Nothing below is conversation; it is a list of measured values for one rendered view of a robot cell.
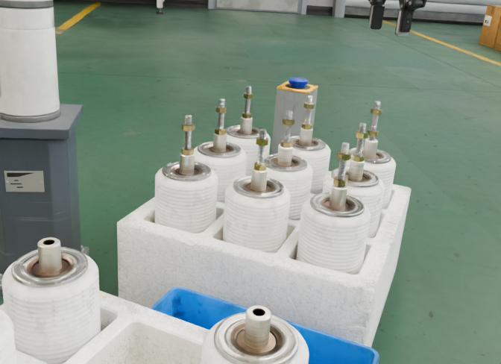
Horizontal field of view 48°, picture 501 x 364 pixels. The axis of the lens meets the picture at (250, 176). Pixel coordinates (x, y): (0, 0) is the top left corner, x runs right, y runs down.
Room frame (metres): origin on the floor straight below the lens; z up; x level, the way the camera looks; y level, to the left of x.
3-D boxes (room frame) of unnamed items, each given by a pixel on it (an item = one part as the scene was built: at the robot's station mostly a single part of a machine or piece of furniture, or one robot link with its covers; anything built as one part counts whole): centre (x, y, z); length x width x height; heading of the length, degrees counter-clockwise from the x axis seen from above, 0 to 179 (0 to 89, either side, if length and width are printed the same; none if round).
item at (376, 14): (0.97, -0.19, 0.48); 0.02 x 0.01 x 0.04; 117
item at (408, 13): (0.90, -0.23, 0.50); 0.03 x 0.01 x 0.05; 27
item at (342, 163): (0.71, -0.12, 0.30); 0.01 x 0.01 x 0.08
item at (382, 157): (0.93, -0.21, 0.25); 0.08 x 0.08 x 0.01
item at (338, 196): (0.71, -0.12, 0.26); 0.02 x 0.02 x 0.03
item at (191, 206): (0.80, 0.10, 0.16); 0.10 x 0.10 x 0.18
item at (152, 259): (0.86, -0.05, 0.09); 0.39 x 0.39 x 0.18; 70
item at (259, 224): (0.75, -0.01, 0.16); 0.10 x 0.10 x 0.18
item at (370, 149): (0.93, -0.21, 0.26); 0.02 x 0.02 x 0.03
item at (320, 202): (0.71, -0.12, 0.25); 0.08 x 0.08 x 0.01
